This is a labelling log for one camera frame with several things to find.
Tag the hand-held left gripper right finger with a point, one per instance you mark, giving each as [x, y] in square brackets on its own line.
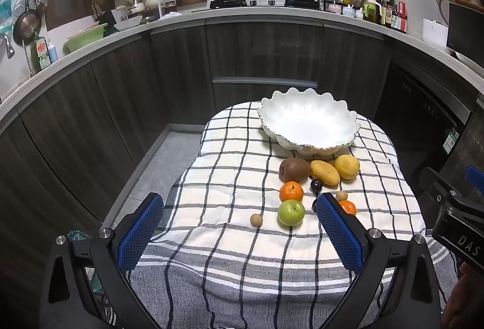
[340, 238]

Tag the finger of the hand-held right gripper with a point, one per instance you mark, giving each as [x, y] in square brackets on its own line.
[475, 178]
[440, 191]

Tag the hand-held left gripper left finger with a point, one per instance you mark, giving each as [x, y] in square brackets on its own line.
[140, 236]

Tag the orange tangerine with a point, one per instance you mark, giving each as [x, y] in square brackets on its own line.
[348, 207]
[291, 192]

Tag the tan longan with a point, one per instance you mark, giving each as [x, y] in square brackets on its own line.
[341, 196]
[256, 220]

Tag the green apple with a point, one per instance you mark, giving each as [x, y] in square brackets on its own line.
[291, 213]

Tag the dark purple plum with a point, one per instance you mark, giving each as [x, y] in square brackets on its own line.
[315, 204]
[316, 185]

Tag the white scalloped bowl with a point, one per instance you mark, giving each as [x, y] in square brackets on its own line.
[308, 121]

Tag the person's right hand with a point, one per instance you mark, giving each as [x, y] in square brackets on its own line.
[467, 298]

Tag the yellow mango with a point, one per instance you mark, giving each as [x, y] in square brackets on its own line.
[325, 173]

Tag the yellow lemon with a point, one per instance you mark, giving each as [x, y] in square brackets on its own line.
[347, 166]

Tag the built-in black dishwasher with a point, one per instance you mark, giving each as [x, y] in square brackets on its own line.
[419, 113]

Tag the brown kiwi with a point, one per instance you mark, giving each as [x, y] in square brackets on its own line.
[294, 170]

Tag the checked grey white cloth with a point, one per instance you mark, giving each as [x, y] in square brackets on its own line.
[234, 177]

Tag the white plate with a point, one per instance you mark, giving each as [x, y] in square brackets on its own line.
[470, 59]

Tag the dark wood cabinet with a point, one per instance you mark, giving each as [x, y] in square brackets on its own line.
[113, 94]

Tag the white box appliance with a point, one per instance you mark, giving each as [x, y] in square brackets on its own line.
[435, 34]

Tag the black appliance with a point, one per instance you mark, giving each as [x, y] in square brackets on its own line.
[467, 28]

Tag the white electric kettle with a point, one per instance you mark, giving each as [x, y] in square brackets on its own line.
[443, 7]

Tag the red label bottle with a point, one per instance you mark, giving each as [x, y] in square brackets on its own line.
[400, 15]

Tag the dark sauce bottle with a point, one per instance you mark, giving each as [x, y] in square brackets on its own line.
[384, 11]
[391, 9]

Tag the green lidded oil jug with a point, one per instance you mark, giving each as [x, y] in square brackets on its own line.
[371, 11]

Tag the blue bottle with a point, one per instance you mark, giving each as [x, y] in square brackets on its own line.
[53, 52]

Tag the green basin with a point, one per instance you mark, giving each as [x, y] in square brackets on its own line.
[85, 38]

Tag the green dish soap bottle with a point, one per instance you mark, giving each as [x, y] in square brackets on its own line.
[42, 54]

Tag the white dish bowl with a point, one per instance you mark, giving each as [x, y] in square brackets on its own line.
[127, 23]

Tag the black knife block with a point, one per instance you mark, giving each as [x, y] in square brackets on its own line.
[104, 15]

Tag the steel faucet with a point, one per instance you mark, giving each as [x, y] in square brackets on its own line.
[7, 47]

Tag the white teapot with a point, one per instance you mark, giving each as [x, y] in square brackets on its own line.
[154, 0]

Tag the hanging frying pan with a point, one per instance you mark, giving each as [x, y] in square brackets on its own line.
[25, 28]

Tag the black gas stove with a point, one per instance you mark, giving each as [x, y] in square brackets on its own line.
[264, 4]

